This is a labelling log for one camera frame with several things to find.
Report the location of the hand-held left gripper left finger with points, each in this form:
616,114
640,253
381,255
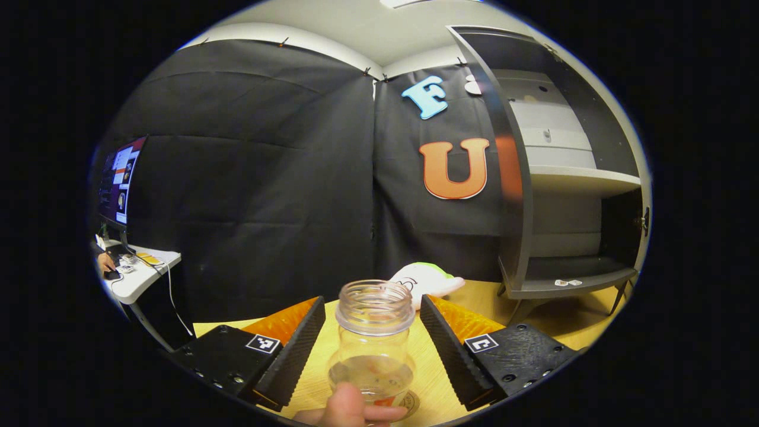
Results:
293,362

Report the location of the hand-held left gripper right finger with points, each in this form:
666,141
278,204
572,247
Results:
447,356

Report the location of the round wooden coaster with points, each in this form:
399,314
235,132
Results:
412,403

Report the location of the clear glass bottle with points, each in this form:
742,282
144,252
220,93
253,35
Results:
373,344

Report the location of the dark grey cabinet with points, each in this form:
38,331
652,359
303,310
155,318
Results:
516,207

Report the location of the grey cabinet shelf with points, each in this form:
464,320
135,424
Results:
581,178

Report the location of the white and green plush toy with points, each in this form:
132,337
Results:
424,279

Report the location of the white side desk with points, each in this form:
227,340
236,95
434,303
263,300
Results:
142,276

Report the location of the black backdrop cloth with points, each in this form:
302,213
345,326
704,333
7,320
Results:
255,178

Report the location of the black computer mouse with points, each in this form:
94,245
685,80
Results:
111,274

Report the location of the computer monitor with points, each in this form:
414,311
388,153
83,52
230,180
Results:
121,184

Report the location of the ceiling light panel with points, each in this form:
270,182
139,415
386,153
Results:
403,2

